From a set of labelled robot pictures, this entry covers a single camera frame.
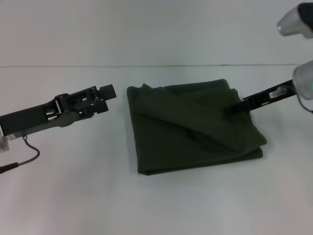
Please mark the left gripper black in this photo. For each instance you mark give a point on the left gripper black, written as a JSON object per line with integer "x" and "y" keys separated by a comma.
{"x": 36, "y": 115}

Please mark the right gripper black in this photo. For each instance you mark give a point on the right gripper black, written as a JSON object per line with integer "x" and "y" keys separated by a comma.
{"x": 269, "y": 96}

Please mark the dark green shirt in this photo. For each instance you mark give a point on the dark green shirt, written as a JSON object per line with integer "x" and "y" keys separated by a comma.
{"x": 195, "y": 127}

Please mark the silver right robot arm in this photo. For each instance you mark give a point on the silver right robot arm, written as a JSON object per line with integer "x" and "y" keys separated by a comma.
{"x": 304, "y": 78}

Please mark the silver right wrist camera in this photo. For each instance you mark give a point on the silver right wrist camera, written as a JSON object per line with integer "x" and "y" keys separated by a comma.
{"x": 296, "y": 19}

